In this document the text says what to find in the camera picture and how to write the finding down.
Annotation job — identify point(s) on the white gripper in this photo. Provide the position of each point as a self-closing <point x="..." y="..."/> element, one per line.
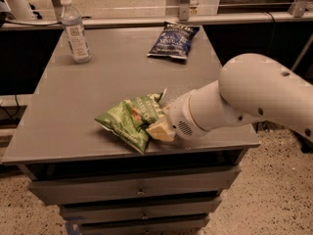
<point x="180" y="117"/>

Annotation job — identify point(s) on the green jalapeno chip bag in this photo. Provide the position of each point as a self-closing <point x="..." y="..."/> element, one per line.
<point x="130" y="118"/>

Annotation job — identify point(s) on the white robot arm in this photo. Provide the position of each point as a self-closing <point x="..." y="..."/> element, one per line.
<point x="250" y="88"/>

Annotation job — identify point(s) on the blue chip bag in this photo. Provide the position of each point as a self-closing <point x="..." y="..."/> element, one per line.
<point x="175" y="41"/>

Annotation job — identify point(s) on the clear plastic water bottle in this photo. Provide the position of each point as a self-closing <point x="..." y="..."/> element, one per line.
<point x="74" y="29"/>

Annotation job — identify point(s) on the grey drawer cabinet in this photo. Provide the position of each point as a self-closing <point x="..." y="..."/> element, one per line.
<point x="58" y="137"/>

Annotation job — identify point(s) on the bottom grey drawer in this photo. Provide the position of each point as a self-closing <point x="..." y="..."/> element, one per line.
<point x="145" y="227"/>

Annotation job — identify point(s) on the grey drawer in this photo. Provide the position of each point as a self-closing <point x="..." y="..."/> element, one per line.
<point x="134" y="185"/>
<point x="145" y="227"/>
<point x="141" y="210"/>

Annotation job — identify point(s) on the middle grey drawer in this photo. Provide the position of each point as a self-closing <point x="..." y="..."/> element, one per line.
<point x="141" y="210"/>

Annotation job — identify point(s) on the top grey drawer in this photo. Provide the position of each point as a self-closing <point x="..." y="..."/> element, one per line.
<point x="134" y="185"/>

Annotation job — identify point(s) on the grey metal rail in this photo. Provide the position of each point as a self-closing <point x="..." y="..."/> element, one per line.
<point x="244" y="18"/>

